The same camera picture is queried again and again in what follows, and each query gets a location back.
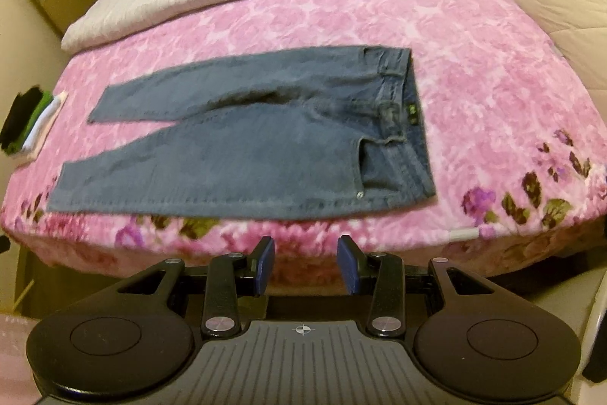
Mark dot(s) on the black folded garment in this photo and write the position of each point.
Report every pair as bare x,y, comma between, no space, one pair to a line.
19,115

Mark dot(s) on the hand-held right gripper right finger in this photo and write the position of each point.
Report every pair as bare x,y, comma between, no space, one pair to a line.
348,267

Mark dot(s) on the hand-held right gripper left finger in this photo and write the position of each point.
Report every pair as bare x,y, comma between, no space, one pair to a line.
265,265

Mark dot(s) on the blue denim jeans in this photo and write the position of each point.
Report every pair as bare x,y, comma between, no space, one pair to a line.
265,149

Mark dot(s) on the pink floral blanket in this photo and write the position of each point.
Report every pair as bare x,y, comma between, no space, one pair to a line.
474,68

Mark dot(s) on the green folded garment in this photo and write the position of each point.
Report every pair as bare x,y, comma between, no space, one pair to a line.
35,115

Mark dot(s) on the white blanket tag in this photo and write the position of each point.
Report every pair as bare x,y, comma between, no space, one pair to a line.
464,234

